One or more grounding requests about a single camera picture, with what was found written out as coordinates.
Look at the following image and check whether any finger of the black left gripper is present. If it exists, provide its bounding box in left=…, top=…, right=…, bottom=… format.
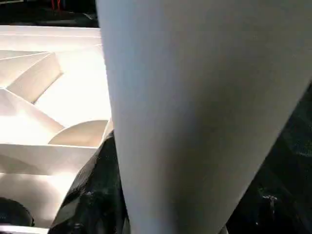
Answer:
left=0, top=197, right=36, bottom=228

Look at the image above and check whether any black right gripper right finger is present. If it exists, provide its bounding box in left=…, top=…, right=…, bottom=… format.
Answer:
left=224, top=124, right=312, bottom=234

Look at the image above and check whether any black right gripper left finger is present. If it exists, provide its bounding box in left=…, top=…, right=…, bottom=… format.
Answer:
left=48, top=131, right=130, bottom=234

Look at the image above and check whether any white plastic table top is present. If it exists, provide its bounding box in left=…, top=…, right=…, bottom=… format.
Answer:
left=0, top=25, right=116, bottom=234

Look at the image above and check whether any white plastic table leg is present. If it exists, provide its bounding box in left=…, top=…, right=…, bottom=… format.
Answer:
left=95, top=0, right=312, bottom=234

